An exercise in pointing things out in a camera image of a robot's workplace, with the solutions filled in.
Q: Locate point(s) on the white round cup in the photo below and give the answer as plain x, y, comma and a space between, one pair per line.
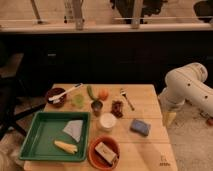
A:
107, 121

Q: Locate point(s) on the grey folded cloth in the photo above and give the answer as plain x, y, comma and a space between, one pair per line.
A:
74, 129

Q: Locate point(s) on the light green cup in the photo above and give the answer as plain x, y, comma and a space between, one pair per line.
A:
78, 101

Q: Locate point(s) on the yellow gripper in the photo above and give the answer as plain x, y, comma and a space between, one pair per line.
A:
168, 118

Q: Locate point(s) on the metal fork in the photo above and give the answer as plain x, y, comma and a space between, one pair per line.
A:
123, 93

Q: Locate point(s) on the green plastic tray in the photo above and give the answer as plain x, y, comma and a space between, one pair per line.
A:
47, 127

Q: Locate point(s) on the tan rectangular eraser block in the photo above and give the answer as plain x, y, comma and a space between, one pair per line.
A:
105, 152

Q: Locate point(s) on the orange plastic bowl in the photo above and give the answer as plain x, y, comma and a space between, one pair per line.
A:
99, 162

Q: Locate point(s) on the wooden table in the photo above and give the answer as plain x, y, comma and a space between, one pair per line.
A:
138, 153

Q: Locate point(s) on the small metal cup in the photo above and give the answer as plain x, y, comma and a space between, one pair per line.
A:
96, 107

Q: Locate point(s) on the black office chair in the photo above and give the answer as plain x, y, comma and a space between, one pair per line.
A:
8, 102

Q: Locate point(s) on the green toy cucumber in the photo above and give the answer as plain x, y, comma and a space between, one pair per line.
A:
90, 93

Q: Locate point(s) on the blue sponge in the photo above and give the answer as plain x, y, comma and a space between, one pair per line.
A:
140, 127

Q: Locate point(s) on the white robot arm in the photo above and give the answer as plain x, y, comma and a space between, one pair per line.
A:
185, 83

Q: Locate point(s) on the white brush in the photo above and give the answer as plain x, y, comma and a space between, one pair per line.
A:
57, 97

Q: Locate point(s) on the yellow corn toy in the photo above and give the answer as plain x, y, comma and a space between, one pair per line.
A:
70, 148

